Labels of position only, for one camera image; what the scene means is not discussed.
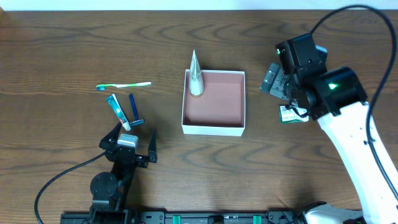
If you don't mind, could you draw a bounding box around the green white toothbrush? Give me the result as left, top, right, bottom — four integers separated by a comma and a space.
96, 82, 152, 91

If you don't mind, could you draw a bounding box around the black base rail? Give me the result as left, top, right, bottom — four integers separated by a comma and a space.
60, 210, 306, 224

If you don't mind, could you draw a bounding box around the green white packet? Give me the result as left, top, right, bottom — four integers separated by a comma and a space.
279, 105, 309, 124

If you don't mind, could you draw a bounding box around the blue disposable razor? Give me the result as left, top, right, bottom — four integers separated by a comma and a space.
129, 94, 144, 126

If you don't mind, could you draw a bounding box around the white lotion tube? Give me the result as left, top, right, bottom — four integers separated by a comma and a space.
189, 50, 204, 96

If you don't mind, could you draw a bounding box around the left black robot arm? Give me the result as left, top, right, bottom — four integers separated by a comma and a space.
88, 123, 157, 224

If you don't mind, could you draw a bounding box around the left black cable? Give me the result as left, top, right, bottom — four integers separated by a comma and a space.
34, 151, 106, 224

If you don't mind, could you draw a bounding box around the white box pink interior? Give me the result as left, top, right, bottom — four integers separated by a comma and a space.
181, 69, 246, 137

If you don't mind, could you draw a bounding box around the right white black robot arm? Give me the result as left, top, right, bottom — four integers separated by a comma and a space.
261, 34, 397, 223

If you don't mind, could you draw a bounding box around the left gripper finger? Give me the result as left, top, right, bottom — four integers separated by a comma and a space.
148, 130, 157, 163
99, 123, 122, 149

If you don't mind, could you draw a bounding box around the teal toothpaste tube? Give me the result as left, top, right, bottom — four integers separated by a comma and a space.
106, 94, 131, 131

